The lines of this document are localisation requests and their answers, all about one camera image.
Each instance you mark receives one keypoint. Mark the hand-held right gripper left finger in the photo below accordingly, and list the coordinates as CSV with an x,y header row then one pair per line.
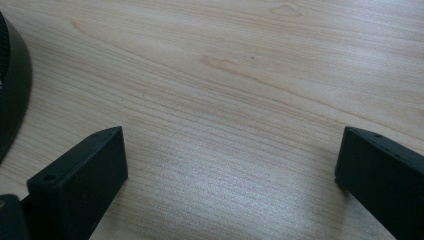
x,y
76,186

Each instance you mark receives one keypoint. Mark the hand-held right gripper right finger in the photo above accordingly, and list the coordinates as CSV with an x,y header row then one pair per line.
x,y
383,180

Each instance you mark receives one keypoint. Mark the black round mesh basket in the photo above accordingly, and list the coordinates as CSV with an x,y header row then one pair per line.
x,y
13,86

